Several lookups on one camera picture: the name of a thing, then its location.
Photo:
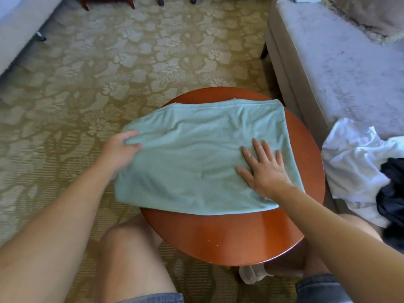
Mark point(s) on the blue denim shorts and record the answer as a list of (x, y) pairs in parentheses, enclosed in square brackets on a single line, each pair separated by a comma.
[(322, 290)]

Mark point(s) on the white sneaker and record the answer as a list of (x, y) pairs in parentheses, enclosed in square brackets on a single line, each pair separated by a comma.
[(252, 273)]

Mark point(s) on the dark wooden nightstand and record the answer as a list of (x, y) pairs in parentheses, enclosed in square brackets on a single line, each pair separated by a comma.
[(107, 0)]

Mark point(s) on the grey velvet chaise sofa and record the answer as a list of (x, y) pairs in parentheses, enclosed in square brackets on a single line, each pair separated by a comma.
[(334, 72)]

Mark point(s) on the round wooden table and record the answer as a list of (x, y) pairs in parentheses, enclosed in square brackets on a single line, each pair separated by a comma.
[(240, 236)]

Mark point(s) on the black valet stand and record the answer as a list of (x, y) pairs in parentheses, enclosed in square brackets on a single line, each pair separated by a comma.
[(189, 0)]

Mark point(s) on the person's right leg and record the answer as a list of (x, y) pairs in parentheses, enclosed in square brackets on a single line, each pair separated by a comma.
[(366, 227)]

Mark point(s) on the brown fringed cushion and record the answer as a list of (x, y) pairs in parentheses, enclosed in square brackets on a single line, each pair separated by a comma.
[(372, 12)]

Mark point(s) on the person's left forearm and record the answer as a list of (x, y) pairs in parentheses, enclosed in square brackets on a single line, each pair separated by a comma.
[(44, 243)]

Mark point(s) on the person's left hand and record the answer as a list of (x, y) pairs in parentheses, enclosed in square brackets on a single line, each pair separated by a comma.
[(118, 153)]

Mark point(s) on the pile of clothes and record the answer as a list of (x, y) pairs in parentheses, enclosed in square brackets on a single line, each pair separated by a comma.
[(353, 161)]

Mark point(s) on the person's right hand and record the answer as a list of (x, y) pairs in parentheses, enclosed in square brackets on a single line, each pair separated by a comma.
[(266, 173)]

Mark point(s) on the white bed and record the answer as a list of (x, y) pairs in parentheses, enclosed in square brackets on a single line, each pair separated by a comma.
[(22, 22)]

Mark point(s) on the person's right forearm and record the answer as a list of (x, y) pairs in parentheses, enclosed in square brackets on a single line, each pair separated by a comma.
[(347, 243)]

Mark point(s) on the mint green T-shirt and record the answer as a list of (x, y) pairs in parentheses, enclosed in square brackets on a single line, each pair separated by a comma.
[(189, 154)]

